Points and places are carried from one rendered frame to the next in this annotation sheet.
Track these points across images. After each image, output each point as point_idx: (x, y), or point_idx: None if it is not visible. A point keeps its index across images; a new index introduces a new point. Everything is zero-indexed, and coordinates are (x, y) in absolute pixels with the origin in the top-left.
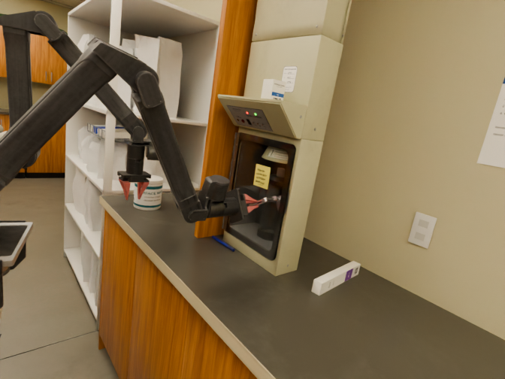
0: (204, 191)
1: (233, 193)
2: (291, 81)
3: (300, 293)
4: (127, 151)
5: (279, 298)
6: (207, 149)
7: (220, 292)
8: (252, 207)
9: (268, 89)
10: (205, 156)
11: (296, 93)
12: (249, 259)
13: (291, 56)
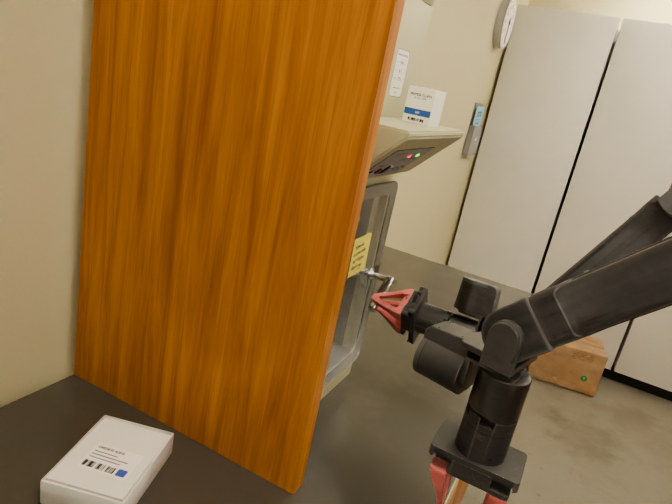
0: (495, 309)
1: (423, 299)
2: (401, 78)
3: (368, 354)
4: (522, 405)
5: (397, 369)
6: (343, 275)
7: (445, 414)
8: (399, 301)
9: (439, 110)
10: (338, 294)
11: (402, 99)
12: (325, 400)
13: (407, 31)
